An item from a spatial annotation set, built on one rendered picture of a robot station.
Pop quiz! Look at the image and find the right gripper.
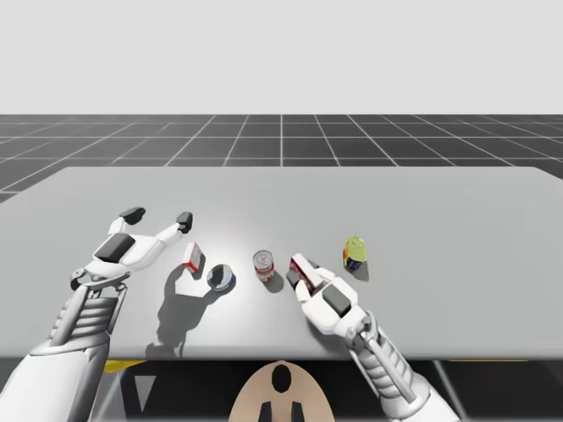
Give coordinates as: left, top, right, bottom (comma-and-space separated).
286, 258, 371, 338

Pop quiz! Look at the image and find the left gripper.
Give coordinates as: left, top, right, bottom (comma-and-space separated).
82, 205, 194, 282

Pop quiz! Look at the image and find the green and blue rectangular can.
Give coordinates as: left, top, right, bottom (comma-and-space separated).
342, 236, 368, 274

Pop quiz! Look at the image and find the red and white carton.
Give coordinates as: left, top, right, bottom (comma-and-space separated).
181, 241, 207, 276

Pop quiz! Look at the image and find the red and white can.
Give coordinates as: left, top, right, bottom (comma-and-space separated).
252, 250, 277, 283

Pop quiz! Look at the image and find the blue flat can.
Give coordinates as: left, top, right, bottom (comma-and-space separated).
206, 263, 236, 293

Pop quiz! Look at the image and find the tan robot part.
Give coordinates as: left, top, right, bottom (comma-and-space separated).
229, 360, 337, 422

